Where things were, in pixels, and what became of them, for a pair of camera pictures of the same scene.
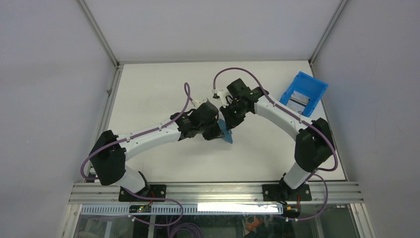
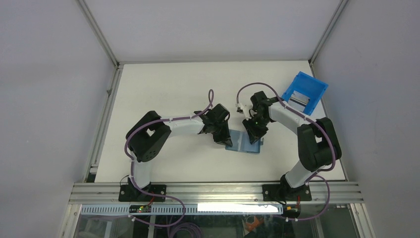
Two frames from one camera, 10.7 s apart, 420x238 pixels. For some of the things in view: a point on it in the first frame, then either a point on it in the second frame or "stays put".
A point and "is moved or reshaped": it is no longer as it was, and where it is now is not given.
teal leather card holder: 227,135 is moved or reshaped
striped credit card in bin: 297,101 stays put
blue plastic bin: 306,86 stays put
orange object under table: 251,226 stays put
